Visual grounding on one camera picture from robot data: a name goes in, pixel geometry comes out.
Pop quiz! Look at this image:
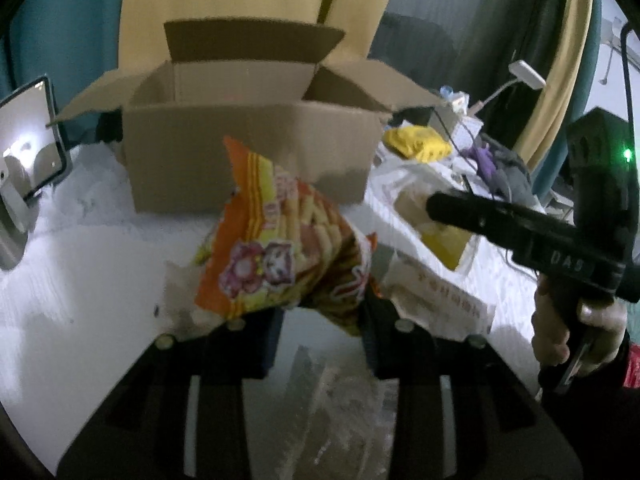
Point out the cardboard box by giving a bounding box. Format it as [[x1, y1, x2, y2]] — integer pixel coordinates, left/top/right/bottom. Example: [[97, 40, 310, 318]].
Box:
[[50, 19, 443, 213]]

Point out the white table cloth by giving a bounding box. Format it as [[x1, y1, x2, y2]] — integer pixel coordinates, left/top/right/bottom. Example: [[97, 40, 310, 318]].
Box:
[[0, 140, 551, 480]]

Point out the wide teal curtain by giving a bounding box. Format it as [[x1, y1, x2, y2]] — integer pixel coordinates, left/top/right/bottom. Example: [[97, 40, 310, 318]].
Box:
[[10, 0, 131, 126]]

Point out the narrow teal curtain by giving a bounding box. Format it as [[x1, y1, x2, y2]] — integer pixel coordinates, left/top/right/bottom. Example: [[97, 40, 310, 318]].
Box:
[[532, 0, 605, 201]]

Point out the pale yellow tissue box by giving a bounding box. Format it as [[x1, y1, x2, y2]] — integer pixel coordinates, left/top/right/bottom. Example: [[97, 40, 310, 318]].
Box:
[[392, 187, 481, 272]]

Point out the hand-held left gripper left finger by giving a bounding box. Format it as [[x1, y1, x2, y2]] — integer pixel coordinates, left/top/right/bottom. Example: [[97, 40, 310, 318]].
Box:
[[57, 305, 286, 480]]

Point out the clear plastic wrapper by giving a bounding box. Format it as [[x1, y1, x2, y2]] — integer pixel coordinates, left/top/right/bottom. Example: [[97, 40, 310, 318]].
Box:
[[285, 345, 401, 480]]

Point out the pale crumpled packet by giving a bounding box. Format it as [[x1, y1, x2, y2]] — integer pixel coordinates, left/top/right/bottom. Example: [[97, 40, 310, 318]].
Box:
[[164, 260, 228, 333]]

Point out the orange snack bag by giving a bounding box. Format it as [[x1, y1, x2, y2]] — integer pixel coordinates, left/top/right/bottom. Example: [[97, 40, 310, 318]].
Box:
[[192, 135, 381, 338]]

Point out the grey cloth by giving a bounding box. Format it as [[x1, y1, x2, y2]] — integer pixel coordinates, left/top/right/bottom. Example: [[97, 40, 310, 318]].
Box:
[[480, 140, 543, 211]]

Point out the dark glass window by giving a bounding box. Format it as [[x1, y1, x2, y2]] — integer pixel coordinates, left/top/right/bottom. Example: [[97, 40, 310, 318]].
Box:
[[370, 0, 571, 151]]

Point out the narrow yellow curtain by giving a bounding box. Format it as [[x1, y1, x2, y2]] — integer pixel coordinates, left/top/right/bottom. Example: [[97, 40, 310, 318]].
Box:
[[520, 0, 596, 171]]

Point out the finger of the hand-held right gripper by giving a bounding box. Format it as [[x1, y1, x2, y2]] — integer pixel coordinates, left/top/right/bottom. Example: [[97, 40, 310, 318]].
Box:
[[426, 191, 578, 257]]

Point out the purple gadget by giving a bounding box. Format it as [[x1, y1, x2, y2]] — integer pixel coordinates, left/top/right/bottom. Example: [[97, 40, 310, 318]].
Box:
[[462, 144, 501, 181]]

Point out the black cable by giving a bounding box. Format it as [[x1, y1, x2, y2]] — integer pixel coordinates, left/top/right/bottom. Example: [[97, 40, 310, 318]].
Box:
[[620, 22, 640, 126]]

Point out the tablet computer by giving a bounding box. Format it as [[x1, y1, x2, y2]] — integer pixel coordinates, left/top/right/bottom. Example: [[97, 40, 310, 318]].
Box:
[[0, 75, 71, 203]]

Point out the person's right hand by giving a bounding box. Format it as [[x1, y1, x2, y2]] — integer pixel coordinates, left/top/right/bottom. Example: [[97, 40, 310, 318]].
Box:
[[531, 275, 631, 378]]

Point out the yellow cloth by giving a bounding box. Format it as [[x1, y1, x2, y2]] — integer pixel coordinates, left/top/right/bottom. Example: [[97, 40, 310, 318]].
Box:
[[382, 125, 453, 163]]

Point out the white printed paper packet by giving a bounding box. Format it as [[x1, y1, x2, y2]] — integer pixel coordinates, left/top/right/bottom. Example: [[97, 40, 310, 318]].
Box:
[[385, 255, 496, 338]]

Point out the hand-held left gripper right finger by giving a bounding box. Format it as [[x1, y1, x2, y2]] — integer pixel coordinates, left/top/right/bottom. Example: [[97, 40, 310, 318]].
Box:
[[360, 290, 583, 480]]

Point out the white desk lamp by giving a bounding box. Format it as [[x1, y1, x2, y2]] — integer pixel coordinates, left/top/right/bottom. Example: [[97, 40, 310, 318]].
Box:
[[470, 60, 547, 116]]

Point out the steel travel tumbler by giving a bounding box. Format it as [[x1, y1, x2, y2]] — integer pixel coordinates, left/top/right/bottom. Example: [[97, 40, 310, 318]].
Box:
[[0, 160, 41, 271]]

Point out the dark chair backrest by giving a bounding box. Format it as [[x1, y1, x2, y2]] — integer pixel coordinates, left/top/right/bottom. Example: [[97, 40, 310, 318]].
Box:
[[370, 12, 457, 88]]

